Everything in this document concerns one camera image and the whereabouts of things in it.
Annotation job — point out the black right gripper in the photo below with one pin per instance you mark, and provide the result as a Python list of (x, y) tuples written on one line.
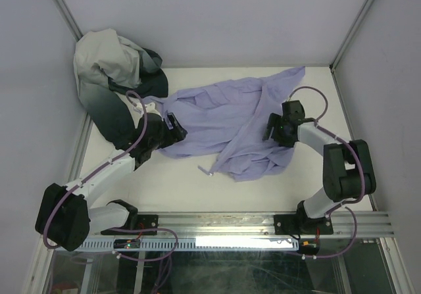
[(179, 129)]

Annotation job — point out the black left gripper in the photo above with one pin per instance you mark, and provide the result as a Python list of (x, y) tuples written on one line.
[(280, 133)]

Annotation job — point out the lavender purple jacket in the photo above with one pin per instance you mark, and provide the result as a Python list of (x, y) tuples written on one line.
[(229, 119)]

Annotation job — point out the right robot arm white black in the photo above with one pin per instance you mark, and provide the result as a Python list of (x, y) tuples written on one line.
[(347, 176)]

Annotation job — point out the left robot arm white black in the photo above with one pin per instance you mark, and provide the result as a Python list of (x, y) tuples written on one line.
[(67, 216)]

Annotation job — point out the grey and dark green jacket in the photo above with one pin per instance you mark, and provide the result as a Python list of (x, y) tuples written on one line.
[(106, 66)]

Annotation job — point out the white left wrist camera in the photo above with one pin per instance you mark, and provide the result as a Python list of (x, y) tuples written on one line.
[(149, 108)]

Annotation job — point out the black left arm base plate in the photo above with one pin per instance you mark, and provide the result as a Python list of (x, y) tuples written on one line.
[(138, 224)]

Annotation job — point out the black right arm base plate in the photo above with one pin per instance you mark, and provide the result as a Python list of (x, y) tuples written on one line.
[(291, 224)]

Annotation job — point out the aluminium mounting rail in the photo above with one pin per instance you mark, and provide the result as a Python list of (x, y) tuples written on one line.
[(362, 224)]

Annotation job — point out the grey slotted cable duct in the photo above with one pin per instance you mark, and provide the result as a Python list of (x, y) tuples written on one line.
[(201, 243)]

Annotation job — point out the aluminium left corner post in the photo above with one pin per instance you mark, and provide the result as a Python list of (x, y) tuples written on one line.
[(69, 19)]

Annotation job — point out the aluminium corner post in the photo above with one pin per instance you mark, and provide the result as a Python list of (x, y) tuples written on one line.
[(69, 19), (356, 24)]

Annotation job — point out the aluminium right corner post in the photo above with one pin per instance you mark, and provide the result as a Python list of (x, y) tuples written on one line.
[(356, 24)]

